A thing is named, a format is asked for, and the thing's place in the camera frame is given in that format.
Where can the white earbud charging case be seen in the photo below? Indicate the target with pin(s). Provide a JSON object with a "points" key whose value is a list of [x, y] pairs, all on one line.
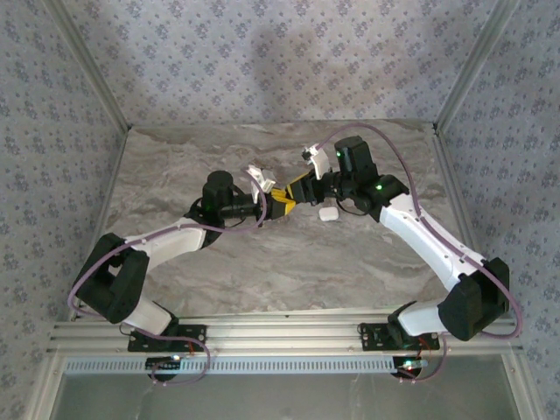
{"points": [[328, 214]]}

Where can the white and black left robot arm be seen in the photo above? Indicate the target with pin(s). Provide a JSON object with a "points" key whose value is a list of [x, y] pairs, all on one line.
{"points": [[170, 238]]}

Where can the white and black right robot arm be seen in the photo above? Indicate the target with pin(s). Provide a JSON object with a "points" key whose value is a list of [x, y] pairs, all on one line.
{"points": [[420, 236]]}

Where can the left controller board with LED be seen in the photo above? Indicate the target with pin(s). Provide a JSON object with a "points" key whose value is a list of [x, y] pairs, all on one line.
{"points": [[164, 361]]}

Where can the controller board with led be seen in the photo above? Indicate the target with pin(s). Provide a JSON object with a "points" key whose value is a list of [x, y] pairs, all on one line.
{"points": [[164, 361], [409, 364]]}

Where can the grey metal lower panel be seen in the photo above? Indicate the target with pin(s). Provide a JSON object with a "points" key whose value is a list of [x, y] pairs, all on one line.
{"points": [[284, 398]]}

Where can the right controller board with LED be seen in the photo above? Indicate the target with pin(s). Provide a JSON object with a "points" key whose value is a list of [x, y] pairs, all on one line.
{"points": [[409, 364]]}

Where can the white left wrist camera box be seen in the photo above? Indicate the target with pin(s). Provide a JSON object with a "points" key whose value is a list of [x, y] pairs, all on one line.
{"points": [[260, 179]]}

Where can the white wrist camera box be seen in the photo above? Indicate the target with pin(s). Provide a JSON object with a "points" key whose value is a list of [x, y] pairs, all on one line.
{"points": [[319, 162], [260, 179]]}

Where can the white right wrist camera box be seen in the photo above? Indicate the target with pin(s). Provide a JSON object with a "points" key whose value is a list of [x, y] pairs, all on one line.
{"points": [[319, 162]]}

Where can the aluminium table side rail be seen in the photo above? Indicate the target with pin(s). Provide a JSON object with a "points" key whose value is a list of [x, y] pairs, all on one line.
{"points": [[450, 184], [111, 184]]}

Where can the aluminium mounting rail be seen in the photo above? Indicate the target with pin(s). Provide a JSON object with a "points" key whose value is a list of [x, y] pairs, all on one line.
{"points": [[284, 332]]}

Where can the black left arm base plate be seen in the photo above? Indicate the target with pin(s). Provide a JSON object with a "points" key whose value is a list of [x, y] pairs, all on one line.
{"points": [[192, 332]]}

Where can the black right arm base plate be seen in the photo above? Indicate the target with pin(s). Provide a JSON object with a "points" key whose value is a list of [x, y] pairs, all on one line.
{"points": [[372, 337]]}

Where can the aluminium corner post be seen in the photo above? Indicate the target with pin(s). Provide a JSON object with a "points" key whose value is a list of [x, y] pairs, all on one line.
{"points": [[87, 65], [477, 65]]}

